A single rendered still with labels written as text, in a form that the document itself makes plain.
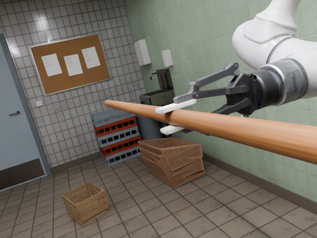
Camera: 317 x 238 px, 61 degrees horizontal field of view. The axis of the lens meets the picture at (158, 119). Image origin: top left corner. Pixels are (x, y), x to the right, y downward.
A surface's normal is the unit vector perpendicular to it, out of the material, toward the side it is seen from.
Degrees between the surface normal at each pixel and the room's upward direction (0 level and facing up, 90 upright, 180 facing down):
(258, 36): 66
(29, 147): 90
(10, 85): 90
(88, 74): 90
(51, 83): 90
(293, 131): 34
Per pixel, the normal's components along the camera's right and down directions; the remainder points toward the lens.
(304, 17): -0.90, 0.29
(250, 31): -0.85, -0.18
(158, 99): 0.35, 0.11
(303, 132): -0.71, -0.63
